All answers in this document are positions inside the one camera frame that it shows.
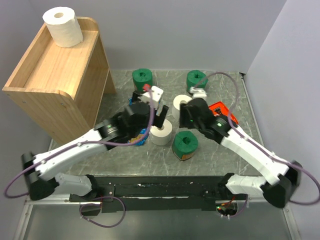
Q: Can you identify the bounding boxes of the white paper towel roll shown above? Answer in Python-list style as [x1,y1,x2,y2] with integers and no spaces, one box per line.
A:
[149,119,173,146]
[42,6,84,48]
[172,94,192,120]

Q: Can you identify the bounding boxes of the green roll front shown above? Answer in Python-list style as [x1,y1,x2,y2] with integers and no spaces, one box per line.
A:
[172,130,199,161]

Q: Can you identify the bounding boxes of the green roll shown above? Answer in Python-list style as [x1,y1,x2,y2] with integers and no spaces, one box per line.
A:
[132,68,153,91]
[172,130,199,161]
[186,70,206,95]

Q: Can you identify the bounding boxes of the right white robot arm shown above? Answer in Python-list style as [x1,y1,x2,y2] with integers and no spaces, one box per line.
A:
[179,98,301,208]

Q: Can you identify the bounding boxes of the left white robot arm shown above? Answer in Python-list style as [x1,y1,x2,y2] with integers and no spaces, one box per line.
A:
[21,86,169,201]

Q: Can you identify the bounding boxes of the wooden shelf unit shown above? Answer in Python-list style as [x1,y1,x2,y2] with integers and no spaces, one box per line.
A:
[2,17,116,144]

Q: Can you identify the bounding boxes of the blue Lays chips bag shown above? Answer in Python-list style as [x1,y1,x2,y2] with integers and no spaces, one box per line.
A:
[125,98,151,146]

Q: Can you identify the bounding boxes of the orange razor package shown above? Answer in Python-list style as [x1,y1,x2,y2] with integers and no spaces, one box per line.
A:
[208,101,229,126]

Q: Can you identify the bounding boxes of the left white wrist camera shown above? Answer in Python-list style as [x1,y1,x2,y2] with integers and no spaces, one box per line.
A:
[138,85,164,109]

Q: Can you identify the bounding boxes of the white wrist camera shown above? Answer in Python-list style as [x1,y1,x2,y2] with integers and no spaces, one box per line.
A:
[138,85,164,109]
[189,86,207,100]

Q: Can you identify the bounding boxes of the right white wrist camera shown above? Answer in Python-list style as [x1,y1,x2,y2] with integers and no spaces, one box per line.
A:
[189,86,207,100]

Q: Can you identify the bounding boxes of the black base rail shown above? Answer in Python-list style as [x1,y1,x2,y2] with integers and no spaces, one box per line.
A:
[49,174,266,213]

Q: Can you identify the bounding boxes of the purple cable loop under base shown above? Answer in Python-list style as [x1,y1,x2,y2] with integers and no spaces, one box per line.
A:
[79,195,126,228]

